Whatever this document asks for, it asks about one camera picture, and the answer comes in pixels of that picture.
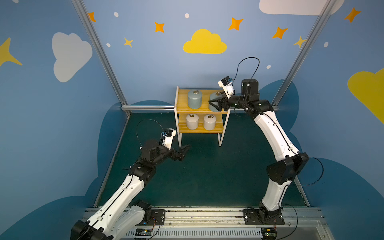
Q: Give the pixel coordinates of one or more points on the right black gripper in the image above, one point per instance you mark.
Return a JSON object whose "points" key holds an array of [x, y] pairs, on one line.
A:
{"points": [[224, 102]]}

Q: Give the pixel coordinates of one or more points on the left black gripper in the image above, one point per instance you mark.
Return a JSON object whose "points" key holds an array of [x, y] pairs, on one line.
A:
{"points": [[174, 154]]}

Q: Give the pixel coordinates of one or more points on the grey-green tea canister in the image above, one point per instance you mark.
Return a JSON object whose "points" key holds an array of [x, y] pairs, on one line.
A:
{"points": [[195, 98], [214, 96]]}

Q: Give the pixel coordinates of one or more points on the white tea canister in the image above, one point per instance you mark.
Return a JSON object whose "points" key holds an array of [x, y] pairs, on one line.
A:
{"points": [[209, 122], [192, 121]]}

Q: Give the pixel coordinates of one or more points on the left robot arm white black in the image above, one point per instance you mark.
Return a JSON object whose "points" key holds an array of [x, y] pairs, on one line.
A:
{"points": [[110, 222]]}

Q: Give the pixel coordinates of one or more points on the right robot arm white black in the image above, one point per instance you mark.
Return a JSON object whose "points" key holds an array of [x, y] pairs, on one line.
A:
{"points": [[289, 160]]}

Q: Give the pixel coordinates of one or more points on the left circuit board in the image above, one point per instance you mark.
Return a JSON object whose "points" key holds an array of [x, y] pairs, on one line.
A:
{"points": [[143, 233]]}

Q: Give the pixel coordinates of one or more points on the circuit board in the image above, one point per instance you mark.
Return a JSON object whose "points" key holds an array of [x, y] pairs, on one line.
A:
{"points": [[269, 234], [143, 233]]}

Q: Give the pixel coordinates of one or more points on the right circuit board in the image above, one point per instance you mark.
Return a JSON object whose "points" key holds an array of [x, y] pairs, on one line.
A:
{"points": [[269, 234]]}

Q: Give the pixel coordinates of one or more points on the wooden two-tier shelf white frame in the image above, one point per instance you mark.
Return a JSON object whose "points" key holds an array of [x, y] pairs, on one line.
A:
{"points": [[181, 102]]}

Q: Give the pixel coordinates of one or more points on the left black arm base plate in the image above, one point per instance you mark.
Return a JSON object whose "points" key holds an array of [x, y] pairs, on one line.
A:
{"points": [[153, 217]]}

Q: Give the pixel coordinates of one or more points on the aluminium front rail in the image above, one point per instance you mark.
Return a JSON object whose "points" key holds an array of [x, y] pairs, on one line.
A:
{"points": [[227, 223]]}

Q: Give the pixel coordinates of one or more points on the rear aluminium frame bar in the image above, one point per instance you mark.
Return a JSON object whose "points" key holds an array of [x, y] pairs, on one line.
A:
{"points": [[166, 108]]}

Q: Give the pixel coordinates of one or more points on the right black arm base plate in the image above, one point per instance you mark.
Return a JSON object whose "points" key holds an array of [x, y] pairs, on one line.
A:
{"points": [[263, 217]]}

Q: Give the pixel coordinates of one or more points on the right aluminium frame post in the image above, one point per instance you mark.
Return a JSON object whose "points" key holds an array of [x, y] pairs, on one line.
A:
{"points": [[305, 49]]}

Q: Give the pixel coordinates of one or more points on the aluminium frame post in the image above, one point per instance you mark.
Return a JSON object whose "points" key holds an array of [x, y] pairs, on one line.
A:
{"points": [[305, 49], [88, 24]]}

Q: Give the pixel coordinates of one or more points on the left aluminium frame post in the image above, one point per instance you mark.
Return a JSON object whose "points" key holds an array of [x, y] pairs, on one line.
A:
{"points": [[88, 24]]}

